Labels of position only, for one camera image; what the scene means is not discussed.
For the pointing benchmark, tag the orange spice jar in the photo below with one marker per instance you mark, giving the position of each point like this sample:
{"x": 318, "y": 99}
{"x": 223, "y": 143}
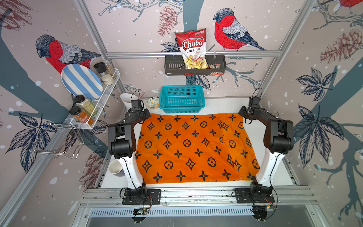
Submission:
{"x": 81, "y": 115}

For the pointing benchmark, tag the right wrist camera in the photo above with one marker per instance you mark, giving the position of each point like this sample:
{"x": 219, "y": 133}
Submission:
{"x": 254, "y": 102}

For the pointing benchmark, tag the metal hook rack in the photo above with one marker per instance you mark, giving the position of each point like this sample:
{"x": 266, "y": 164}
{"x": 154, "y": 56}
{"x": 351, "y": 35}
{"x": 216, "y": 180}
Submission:
{"x": 67, "y": 142}

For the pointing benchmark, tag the white wire wall shelf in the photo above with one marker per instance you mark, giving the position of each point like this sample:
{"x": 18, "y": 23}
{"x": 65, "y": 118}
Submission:
{"x": 99, "y": 104}

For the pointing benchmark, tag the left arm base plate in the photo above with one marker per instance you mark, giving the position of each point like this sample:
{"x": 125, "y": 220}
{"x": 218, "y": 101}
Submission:
{"x": 131, "y": 197}

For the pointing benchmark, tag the black lid spice jar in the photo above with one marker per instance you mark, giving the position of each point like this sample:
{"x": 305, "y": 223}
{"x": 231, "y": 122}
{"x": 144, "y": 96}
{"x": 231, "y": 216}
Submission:
{"x": 105, "y": 76}

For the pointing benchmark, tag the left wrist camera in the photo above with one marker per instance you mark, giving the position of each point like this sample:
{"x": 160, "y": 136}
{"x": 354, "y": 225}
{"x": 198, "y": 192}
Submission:
{"x": 137, "y": 105}

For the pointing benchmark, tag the green spice jar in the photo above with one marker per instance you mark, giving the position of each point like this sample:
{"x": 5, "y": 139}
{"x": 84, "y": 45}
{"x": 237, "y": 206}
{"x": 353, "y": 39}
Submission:
{"x": 86, "y": 104}

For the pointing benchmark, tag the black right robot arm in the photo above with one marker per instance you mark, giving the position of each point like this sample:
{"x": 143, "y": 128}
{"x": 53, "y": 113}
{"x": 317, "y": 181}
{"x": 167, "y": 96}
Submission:
{"x": 277, "y": 141}

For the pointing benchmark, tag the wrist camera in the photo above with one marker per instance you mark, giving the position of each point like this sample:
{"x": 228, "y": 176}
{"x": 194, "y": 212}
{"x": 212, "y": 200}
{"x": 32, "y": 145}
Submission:
{"x": 254, "y": 102}
{"x": 137, "y": 105}

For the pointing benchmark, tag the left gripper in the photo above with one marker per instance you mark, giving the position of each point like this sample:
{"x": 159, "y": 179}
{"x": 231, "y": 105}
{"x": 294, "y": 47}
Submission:
{"x": 147, "y": 114}

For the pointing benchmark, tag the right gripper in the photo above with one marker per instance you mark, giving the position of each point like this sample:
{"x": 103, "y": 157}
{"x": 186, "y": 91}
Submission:
{"x": 240, "y": 112}

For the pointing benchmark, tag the small glass spice jar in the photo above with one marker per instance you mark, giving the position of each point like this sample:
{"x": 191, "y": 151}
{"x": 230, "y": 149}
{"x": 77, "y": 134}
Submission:
{"x": 110, "y": 69}

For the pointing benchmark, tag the white mug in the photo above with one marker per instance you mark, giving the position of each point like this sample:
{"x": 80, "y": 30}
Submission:
{"x": 116, "y": 168}

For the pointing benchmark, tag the orange patterned pillowcase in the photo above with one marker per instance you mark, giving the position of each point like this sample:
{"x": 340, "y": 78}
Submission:
{"x": 195, "y": 149}

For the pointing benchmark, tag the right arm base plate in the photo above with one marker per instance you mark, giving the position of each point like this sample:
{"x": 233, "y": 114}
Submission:
{"x": 246, "y": 195}

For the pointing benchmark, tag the blue white striped plate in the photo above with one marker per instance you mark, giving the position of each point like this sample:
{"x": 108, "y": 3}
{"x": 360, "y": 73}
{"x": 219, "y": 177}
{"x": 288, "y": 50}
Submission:
{"x": 80, "y": 80}

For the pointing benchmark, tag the red Chuba chips bag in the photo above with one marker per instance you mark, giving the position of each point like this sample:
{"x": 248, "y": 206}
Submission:
{"x": 193, "y": 48}

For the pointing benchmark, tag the small patterned bowl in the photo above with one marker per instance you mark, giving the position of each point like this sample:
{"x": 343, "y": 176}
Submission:
{"x": 153, "y": 103}

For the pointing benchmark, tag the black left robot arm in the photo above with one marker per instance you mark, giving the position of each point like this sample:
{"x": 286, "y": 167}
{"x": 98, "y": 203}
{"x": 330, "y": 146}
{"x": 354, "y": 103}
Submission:
{"x": 122, "y": 145}

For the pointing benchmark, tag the black hanging wire basket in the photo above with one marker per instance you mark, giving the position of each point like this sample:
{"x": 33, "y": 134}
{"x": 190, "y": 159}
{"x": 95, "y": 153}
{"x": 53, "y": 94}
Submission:
{"x": 208, "y": 65}

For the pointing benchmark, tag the teal plastic basket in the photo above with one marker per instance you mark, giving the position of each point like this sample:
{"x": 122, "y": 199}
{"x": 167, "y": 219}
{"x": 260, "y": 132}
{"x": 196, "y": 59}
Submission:
{"x": 181, "y": 99}

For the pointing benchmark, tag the white ceramic utensil cup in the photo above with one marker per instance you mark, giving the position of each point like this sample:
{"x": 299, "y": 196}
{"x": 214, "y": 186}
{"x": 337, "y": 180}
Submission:
{"x": 126, "y": 98}

